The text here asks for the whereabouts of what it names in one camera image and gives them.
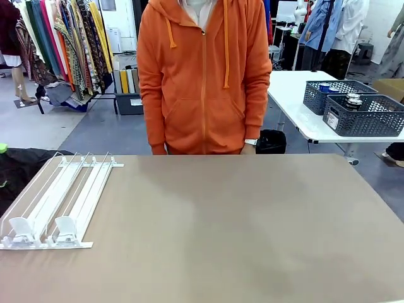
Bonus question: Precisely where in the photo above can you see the grey plastic woven basket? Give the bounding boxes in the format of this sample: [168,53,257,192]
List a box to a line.
[302,80,379,116]
[322,93,404,138]

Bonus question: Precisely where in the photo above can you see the white can dispenser rack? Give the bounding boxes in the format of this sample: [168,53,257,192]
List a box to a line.
[0,151,125,251]

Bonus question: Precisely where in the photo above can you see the black cloth cover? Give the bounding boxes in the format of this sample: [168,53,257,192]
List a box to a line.
[0,147,75,217]

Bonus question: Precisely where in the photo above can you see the mannequin legs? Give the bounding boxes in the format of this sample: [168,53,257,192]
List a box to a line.
[12,64,37,104]

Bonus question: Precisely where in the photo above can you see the grey cloth pile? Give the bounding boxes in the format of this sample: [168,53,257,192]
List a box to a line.
[45,82,94,113]

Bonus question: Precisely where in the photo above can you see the brown patterned garment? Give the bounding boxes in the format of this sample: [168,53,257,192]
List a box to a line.
[15,18,57,86]

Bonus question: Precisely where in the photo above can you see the orange hanging garment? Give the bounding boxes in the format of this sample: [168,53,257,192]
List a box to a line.
[56,39,75,91]

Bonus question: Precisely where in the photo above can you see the green patterned garment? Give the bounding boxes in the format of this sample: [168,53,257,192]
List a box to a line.
[53,15,86,98]

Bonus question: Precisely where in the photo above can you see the maroon garment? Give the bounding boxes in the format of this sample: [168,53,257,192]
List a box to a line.
[0,0,21,56]

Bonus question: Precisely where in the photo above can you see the black metal clothes rack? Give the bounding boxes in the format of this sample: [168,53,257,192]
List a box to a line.
[36,0,119,115]

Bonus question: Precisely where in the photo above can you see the teal garment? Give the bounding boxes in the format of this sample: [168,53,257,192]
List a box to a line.
[25,0,62,76]

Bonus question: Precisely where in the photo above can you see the pink garment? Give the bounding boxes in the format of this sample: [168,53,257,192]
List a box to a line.
[39,0,69,81]

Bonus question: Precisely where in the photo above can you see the white fabric roll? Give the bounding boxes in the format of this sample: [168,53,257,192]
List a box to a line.
[112,69,122,94]

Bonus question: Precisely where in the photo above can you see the grey storage bin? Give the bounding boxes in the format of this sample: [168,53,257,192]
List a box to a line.
[114,91,145,116]

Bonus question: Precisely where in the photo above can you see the dark patterned garment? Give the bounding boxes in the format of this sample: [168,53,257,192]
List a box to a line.
[75,0,107,92]

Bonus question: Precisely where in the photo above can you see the cream fabric roll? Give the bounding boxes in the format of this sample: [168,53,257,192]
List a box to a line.
[126,68,136,93]

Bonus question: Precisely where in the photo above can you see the yellow garment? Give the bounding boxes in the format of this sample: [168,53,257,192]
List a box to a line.
[88,1,114,74]

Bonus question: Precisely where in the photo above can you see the white air purifier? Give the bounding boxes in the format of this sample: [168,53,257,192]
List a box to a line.
[105,27,122,54]

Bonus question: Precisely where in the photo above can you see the person in orange hoodie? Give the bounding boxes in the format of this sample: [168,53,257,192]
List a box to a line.
[136,0,273,156]

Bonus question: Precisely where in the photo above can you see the white inner shirt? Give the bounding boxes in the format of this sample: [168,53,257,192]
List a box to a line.
[179,0,218,28]

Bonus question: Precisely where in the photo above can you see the black bag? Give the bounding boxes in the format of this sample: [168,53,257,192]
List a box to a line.
[258,129,287,155]

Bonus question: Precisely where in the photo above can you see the white side table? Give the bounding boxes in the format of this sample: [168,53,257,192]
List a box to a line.
[267,69,404,167]

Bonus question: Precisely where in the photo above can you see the black equipment rack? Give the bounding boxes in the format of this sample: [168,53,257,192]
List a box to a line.
[271,18,306,71]

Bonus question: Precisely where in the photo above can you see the grey trousers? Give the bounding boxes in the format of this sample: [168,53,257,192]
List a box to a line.
[301,45,320,72]

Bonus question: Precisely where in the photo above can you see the blue shirt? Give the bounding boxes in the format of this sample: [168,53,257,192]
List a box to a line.
[299,0,345,53]

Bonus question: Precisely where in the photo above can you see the black stand pole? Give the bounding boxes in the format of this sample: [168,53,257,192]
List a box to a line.
[316,0,336,62]

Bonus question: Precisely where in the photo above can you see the dark patterned skirt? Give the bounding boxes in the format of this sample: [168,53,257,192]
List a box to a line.
[324,49,352,80]

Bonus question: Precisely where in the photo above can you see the white hanging shirt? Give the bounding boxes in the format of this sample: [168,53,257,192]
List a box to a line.
[330,0,370,56]

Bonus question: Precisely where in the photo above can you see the black step stool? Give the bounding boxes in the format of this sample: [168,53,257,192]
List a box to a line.
[356,42,375,66]

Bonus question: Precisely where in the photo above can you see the black trouser leg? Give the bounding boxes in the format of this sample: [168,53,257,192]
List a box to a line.
[385,142,404,162]

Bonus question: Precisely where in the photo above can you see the cardboard box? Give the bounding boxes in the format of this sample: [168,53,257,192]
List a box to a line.
[374,78,404,102]

